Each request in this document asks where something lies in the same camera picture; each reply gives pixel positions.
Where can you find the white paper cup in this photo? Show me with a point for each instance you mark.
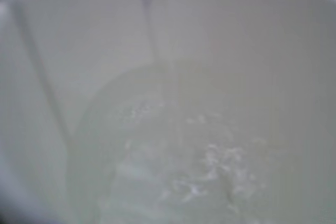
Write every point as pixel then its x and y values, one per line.
pixel 168 111

